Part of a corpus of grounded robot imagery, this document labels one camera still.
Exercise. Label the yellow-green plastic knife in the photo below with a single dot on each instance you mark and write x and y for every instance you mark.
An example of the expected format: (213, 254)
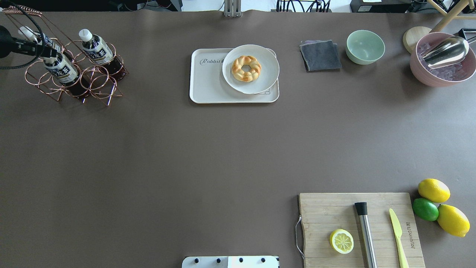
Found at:
(403, 262)

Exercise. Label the steel muddler with black tip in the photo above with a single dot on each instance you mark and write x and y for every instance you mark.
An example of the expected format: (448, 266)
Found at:
(362, 212)

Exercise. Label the white rabbit serving tray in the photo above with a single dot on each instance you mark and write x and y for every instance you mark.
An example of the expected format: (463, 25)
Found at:
(207, 84)

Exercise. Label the wooden stand legs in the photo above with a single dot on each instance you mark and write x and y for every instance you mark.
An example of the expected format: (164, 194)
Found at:
(454, 14)

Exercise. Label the green lime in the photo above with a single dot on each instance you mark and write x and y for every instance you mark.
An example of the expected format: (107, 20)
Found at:
(425, 209)

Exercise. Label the white round plate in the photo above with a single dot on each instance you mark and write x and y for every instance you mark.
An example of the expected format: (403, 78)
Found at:
(269, 73)

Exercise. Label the copper wire bottle rack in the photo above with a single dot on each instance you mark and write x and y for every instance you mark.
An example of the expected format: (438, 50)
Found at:
(102, 86)

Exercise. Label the mint green bowl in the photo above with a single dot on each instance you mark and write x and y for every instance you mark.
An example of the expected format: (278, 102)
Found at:
(364, 47)

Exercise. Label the grey folded cloth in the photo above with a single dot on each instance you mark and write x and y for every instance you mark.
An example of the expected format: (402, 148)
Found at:
(320, 55)

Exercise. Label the half lemon slice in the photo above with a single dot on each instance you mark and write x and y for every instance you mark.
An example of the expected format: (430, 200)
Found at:
(341, 241)

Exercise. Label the yellow lemon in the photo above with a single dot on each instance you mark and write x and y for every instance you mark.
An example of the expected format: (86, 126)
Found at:
(434, 190)
(453, 220)

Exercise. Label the braided ring bread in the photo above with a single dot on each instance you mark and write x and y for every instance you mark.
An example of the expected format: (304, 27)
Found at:
(246, 69)

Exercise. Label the grey metal bracket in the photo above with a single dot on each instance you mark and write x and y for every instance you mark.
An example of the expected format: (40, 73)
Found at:
(232, 8)

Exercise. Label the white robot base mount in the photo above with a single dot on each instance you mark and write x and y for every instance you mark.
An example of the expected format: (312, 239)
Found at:
(247, 261)

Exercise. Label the wooden cutting board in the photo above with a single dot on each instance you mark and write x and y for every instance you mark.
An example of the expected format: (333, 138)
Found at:
(322, 213)

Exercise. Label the yellow lemon lower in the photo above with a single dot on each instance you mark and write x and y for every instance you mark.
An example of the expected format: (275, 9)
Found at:
(453, 220)

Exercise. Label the steel ice scoop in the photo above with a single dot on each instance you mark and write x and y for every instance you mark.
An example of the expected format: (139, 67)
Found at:
(450, 51)

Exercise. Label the round wooden lid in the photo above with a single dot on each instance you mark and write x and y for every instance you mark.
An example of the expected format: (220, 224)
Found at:
(413, 35)

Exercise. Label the yellow lemon upper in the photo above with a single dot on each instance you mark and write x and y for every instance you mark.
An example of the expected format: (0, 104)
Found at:
(434, 190)

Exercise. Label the pink ice bucket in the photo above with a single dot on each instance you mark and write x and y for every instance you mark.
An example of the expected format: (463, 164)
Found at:
(425, 76)

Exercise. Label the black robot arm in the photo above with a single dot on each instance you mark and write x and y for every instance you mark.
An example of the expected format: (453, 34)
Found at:
(10, 44)

